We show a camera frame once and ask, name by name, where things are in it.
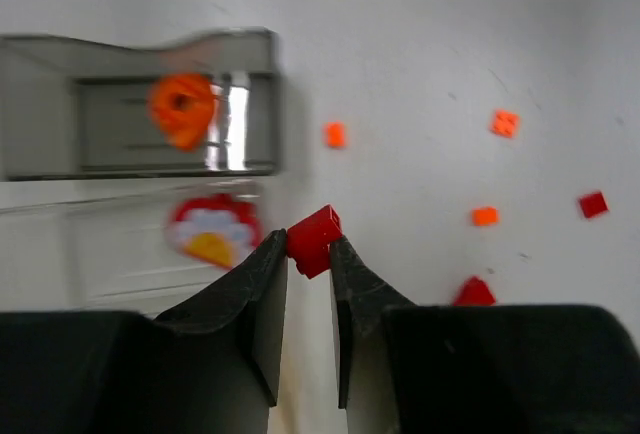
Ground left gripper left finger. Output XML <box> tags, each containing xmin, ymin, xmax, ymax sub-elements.
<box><xmin>1</xmin><ymin>230</ymin><xmax>287</xmax><ymax>433</ymax></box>

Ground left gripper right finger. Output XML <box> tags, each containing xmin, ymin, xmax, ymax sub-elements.
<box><xmin>329</xmin><ymin>238</ymin><xmax>639</xmax><ymax>433</ymax></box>

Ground red lego brick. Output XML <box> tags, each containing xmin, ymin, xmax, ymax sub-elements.
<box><xmin>452</xmin><ymin>276</ymin><xmax>497</xmax><ymax>306</ymax></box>

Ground red flower lego piece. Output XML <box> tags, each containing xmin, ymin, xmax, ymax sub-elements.
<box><xmin>165</xmin><ymin>193</ymin><xmax>263</xmax><ymax>270</ymax></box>

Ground dark red lego piece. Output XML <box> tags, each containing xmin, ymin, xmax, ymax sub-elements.
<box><xmin>286</xmin><ymin>204</ymin><xmax>342</xmax><ymax>280</ymax></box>

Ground small orange lego stud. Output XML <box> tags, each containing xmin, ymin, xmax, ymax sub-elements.
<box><xmin>490</xmin><ymin>109</ymin><xmax>520</xmax><ymax>139</ymax></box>

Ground orange round lego piece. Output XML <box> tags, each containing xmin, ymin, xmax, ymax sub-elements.
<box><xmin>148</xmin><ymin>73</ymin><xmax>219</xmax><ymax>151</ymax></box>

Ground tiny orange lego piece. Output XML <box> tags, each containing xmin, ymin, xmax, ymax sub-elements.
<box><xmin>471</xmin><ymin>206</ymin><xmax>500</xmax><ymax>227</ymax></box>

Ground clear container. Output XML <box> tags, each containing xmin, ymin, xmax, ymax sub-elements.
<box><xmin>1</xmin><ymin>179</ymin><xmax>261</xmax><ymax>315</ymax></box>

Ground small orange lego cube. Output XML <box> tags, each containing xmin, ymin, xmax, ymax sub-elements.
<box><xmin>324</xmin><ymin>122</ymin><xmax>347</xmax><ymax>149</ymax></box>

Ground small red lego plate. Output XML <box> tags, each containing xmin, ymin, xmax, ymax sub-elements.
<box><xmin>578</xmin><ymin>191</ymin><xmax>609</xmax><ymax>219</ymax></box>

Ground grey translucent container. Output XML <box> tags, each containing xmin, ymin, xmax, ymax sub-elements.
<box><xmin>1</xmin><ymin>28</ymin><xmax>281</xmax><ymax>181</ymax></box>

